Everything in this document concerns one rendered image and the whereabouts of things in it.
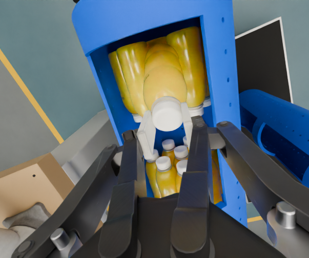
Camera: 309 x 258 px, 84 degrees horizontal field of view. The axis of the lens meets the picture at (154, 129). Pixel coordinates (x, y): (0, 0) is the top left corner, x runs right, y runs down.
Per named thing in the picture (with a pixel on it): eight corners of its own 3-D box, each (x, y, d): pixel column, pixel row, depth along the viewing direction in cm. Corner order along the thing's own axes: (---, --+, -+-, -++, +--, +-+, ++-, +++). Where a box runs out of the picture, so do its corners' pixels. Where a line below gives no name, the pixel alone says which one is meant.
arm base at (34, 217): (43, 257, 68) (34, 273, 63) (3, 219, 62) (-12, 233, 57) (80, 242, 65) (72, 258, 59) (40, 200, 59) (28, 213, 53)
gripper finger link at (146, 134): (152, 159, 17) (145, 160, 17) (156, 130, 23) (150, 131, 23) (143, 131, 16) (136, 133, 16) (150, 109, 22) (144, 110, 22)
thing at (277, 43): (241, 192, 184) (247, 203, 170) (197, 52, 133) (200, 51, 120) (295, 179, 172) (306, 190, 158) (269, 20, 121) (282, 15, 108)
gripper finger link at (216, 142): (195, 138, 14) (234, 131, 13) (189, 116, 18) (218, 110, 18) (198, 154, 14) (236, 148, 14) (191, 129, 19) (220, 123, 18)
